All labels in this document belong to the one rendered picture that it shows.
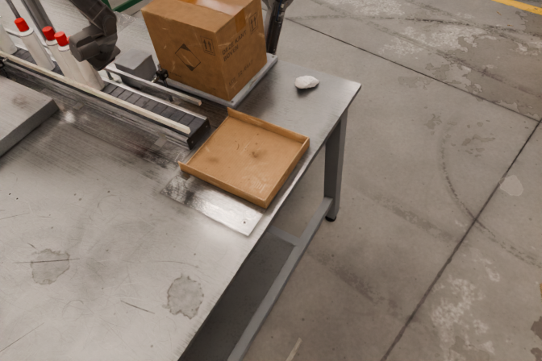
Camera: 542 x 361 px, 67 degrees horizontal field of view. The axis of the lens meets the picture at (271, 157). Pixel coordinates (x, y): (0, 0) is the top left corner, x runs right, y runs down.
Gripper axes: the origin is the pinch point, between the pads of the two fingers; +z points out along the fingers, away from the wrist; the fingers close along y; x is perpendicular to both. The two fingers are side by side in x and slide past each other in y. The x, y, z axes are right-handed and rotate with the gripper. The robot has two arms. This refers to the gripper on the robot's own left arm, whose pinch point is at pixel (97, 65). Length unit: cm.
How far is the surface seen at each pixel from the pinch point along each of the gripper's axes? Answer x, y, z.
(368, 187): 123, -66, 26
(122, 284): 49, 48, -21
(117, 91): 8.8, -1.4, 7.7
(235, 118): 43.3, -12.4, -15.7
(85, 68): -2.6, 2.0, 3.6
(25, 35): -25.9, 2.5, 16.3
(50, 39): -16.8, 1.6, 6.8
